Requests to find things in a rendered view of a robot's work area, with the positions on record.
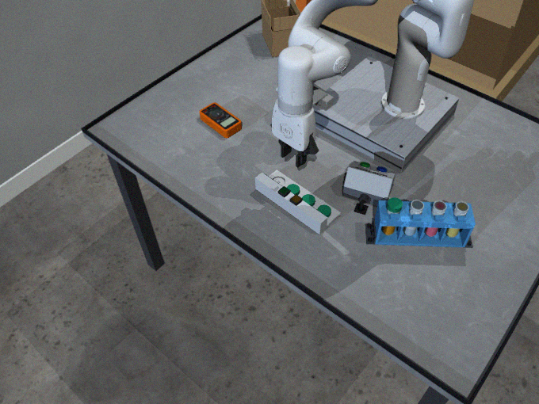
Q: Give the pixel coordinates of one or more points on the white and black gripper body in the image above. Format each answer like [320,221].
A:
[293,129]

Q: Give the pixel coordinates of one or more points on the white tube neck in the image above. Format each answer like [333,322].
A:
[461,208]

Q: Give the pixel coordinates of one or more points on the orange pocket multimeter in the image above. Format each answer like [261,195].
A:
[220,120]

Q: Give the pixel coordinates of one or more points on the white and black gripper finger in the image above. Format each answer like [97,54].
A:
[301,157]
[285,148]

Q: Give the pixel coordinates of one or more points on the black table edge trim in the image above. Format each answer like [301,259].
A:
[273,267]

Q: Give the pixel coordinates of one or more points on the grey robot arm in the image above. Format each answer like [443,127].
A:
[318,56]

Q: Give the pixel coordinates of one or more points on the brown cardboard box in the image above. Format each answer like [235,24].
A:
[277,23]

